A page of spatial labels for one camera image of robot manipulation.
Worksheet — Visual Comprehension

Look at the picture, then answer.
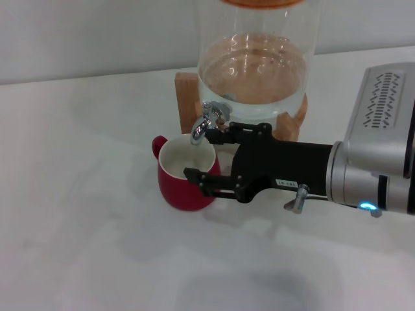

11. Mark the glass water dispenser jar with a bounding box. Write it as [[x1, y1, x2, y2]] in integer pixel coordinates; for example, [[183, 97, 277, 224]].
[[196, 0, 317, 126]]

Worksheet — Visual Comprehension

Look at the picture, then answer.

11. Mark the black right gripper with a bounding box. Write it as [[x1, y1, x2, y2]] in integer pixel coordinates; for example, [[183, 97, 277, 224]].
[[183, 122, 333, 204]]

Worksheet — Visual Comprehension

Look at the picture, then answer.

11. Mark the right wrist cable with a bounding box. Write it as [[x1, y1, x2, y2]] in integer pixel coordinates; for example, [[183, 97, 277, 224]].
[[283, 183, 361, 214]]

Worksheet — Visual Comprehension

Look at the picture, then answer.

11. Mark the red ceramic cup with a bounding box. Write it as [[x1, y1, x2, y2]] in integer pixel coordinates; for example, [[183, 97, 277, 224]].
[[152, 135, 222, 212]]

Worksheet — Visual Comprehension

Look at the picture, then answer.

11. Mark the chrome faucet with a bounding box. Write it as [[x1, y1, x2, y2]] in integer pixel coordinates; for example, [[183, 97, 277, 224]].
[[189, 100, 233, 146]]

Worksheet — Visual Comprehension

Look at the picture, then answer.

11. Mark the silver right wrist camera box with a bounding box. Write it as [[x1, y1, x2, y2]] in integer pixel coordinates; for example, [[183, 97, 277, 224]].
[[343, 62, 415, 179]]

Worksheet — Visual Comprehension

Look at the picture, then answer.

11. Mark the wooden dispenser stand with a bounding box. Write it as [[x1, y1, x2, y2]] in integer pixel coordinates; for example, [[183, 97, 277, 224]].
[[174, 71, 307, 143]]

